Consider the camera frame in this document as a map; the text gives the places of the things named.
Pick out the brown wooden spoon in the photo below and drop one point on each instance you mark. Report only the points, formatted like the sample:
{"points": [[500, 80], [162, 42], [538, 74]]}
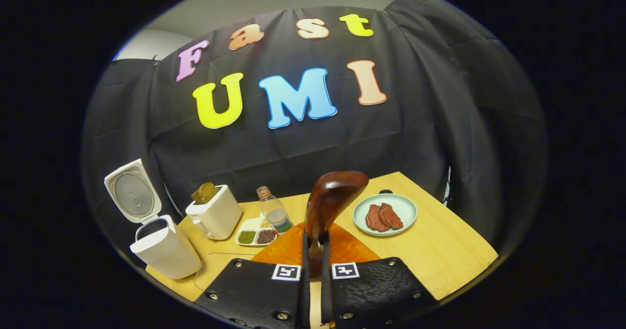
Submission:
{"points": [[332, 197]]}

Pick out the pale green plate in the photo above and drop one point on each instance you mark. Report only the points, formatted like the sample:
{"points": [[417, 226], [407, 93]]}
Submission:
{"points": [[406, 209]]}

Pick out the white rice cooker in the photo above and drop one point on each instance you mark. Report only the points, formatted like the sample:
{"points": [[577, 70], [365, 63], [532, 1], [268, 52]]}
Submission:
{"points": [[166, 255]]}

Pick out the brown meat slice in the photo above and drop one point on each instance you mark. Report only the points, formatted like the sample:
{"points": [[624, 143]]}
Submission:
{"points": [[391, 216], [374, 219]]}

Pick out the white divided bean tray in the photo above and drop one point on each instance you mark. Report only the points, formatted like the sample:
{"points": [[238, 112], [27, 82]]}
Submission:
{"points": [[247, 237]]}

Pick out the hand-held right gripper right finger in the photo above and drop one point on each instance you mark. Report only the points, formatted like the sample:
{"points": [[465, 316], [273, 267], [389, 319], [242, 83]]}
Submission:
{"points": [[326, 299]]}

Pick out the white toaster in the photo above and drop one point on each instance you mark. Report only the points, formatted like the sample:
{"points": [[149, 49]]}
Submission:
{"points": [[217, 216]]}

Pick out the brown bread slice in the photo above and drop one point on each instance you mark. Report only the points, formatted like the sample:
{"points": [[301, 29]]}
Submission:
{"points": [[209, 191], [198, 198]]}

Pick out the black backdrop cloth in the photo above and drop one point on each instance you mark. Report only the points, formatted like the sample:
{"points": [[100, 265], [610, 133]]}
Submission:
{"points": [[415, 123]]}

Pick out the clear plastic bottle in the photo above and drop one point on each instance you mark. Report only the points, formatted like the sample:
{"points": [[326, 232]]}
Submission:
{"points": [[275, 214]]}

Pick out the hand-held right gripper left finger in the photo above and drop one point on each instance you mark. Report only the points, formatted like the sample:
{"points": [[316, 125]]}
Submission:
{"points": [[305, 295]]}

